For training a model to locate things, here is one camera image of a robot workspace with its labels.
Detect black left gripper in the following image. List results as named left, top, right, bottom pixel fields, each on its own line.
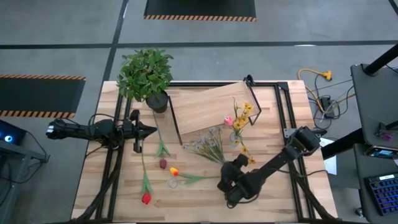
left=123, top=120, right=158, bottom=153

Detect white artificial flower sprig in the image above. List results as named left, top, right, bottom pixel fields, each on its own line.
left=182, top=126, right=227, bottom=165

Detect small clear glass vase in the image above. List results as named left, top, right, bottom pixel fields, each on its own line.
left=229, top=131, right=243, bottom=147

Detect dark red artificial tulip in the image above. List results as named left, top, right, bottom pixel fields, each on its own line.
left=152, top=112, right=171, bottom=170

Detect pink artificial tulip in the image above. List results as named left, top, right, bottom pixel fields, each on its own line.
left=223, top=115, right=239, bottom=138

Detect yellow artificial flower sprig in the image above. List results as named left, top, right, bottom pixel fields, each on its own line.
left=232, top=96, right=257, bottom=166

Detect orange artificial tulip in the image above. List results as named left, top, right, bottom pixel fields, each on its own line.
left=169, top=167, right=221, bottom=185

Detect green potted plant, black pot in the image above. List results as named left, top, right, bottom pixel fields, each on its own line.
left=117, top=48, right=175, bottom=114

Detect tilted wooden board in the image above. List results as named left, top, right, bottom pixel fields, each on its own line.
left=167, top=74, right=262, bottom=146

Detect white paper sheet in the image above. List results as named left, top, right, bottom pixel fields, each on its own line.
left=320, top=138, right=338, bottom=175

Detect black hazard-striped floor mat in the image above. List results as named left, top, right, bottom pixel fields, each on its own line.
left=0, top=73, right=87, bottom=119
left=143, top=0, right=257, bottom=22

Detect black power strip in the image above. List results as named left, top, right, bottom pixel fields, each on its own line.
left=320, top=96, right=335, bottom=118

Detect grey metal stand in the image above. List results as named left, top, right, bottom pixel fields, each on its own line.
left=0, top=142, right=50, bottom=224

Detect dark grey desk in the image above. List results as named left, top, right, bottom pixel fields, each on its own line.
left=354, top=142, right=398, bottom=224

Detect black computer with blue light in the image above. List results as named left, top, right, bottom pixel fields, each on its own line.
left=0, top=119, right=27, bottom=146

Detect black phone with lit screen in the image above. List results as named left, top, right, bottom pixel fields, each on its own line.
left=368, top=146, right=398, bottom=160

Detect black backlit keyboard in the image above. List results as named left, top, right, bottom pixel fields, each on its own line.
left=365, top=173, right=398, bottom=217

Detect grey desk top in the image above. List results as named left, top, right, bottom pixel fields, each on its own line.
left=350, top=63, right=398, bottom=149

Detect small purple object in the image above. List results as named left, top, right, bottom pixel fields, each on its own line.
left=376, top=123, right=394, bottom=142

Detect black pole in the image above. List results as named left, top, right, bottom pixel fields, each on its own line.
left=363, top=43, right=398, bottom=77

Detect black metal table frame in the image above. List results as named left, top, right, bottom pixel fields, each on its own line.
left=70, top=81, right=340, bottom=223

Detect black power cable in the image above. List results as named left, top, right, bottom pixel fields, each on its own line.
left=306, top=74, right=355, bottom=130

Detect yellow extension cable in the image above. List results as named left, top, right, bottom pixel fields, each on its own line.
left=297, top=68, right=333, bottom=114

